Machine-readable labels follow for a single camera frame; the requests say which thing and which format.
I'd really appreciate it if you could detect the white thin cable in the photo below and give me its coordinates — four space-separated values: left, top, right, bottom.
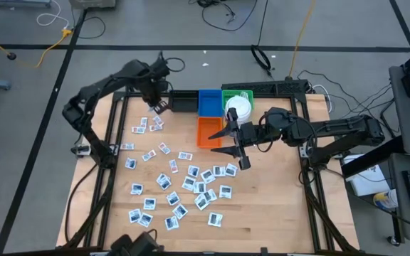
311 84 334 114

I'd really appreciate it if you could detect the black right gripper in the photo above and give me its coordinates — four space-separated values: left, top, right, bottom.
207 107 265 171

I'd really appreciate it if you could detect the black tangled floor cable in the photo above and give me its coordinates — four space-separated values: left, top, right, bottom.
189 0 259 33

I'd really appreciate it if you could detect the black desk beam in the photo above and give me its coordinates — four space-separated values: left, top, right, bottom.
340 137 405 179

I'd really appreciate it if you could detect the black coiled cable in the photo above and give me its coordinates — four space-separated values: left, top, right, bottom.
250 0 274 78

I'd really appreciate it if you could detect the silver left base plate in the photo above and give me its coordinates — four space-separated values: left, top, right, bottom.
71 144 93 158

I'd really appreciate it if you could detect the Lysol wipes canister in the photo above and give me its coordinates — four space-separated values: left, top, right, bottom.
224 95 254 126

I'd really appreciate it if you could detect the black plastic bin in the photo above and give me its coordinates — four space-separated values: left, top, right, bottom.
168 90 199 113

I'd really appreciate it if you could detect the black cable bundle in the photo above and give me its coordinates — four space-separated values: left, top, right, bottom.
296 69 395 138

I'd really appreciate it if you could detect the yellow extension cable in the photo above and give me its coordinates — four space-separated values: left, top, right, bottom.
0 26 75 69

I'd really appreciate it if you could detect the orange floor cable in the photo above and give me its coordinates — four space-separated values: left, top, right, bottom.
288 0 317 80

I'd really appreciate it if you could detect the green plastic basket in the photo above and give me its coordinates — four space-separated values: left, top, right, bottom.
221 89 255 111

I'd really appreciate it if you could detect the orange plastic basket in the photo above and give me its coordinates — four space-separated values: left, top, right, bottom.
196 117 224 149

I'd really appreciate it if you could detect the blue plastic bin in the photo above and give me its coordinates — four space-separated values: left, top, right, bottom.
197 89 224 118

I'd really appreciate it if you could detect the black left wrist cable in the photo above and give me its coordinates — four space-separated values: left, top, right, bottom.
164 56 187 74

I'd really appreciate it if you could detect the grey metal bar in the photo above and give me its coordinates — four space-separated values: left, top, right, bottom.
0 0 53 9

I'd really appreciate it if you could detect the white floor cable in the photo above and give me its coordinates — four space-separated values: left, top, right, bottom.
36 0 71 30

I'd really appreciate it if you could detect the black looped floor cable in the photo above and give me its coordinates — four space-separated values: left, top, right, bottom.
72 16 107 40

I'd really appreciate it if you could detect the white box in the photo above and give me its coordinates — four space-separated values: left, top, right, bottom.
342 154 391 198

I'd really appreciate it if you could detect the yellow blue wipes bottle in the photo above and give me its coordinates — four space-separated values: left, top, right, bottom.
372 188 400 210

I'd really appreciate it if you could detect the black arm base cable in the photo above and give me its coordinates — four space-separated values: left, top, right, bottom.
64 165 101 246

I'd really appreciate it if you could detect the grey equipment box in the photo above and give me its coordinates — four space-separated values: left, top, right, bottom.
68 0 117 10

